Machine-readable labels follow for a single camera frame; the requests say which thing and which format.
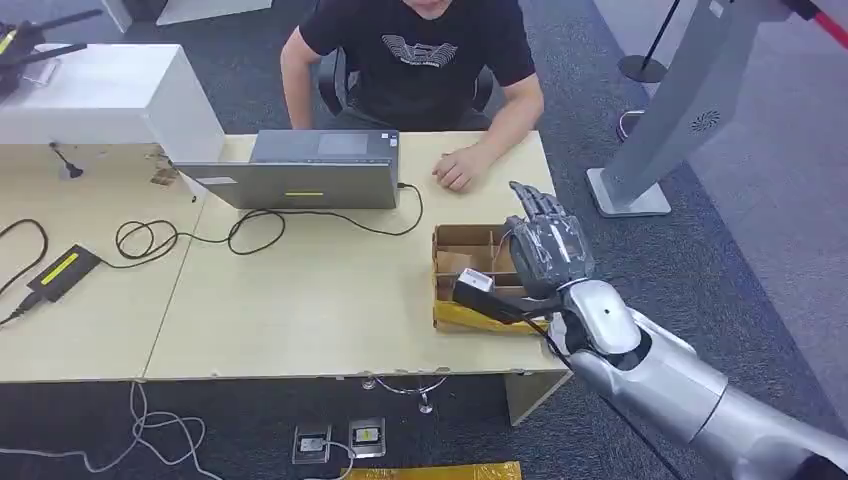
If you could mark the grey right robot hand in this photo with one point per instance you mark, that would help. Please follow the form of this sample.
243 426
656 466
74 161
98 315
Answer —
548 248

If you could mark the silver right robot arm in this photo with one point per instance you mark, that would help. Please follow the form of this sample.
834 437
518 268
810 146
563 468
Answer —
662 384

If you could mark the wooden card box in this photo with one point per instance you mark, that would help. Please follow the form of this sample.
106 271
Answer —
464 265

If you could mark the person's left hand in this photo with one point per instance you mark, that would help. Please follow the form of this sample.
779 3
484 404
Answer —
462 169

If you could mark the pale desk side panel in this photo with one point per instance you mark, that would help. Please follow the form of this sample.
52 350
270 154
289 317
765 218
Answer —
530 394

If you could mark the silver kiosk stand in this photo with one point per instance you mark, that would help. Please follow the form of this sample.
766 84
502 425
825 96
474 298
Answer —
689 93

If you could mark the person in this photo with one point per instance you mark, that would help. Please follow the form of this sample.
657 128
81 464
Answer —
417 66

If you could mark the yellow floor sheet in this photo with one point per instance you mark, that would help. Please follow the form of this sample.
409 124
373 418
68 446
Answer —
430 472

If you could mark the grey laptop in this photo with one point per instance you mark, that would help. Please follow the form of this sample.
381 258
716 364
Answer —
298 179

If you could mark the floor socket box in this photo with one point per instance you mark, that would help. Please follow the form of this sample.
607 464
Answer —
366 437
311 444

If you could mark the red barrier belt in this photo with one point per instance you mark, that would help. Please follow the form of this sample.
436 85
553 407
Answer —
828 23

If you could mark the white furniture base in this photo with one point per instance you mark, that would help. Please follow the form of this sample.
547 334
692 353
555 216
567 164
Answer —
199 8

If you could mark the white cabinet box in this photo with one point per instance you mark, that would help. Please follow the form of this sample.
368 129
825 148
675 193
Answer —
112 99

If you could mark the black power brick yellow label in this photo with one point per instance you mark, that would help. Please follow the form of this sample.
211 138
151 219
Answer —
63 272

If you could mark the black stanchion post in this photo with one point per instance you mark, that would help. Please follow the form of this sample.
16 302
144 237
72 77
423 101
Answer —
642 67

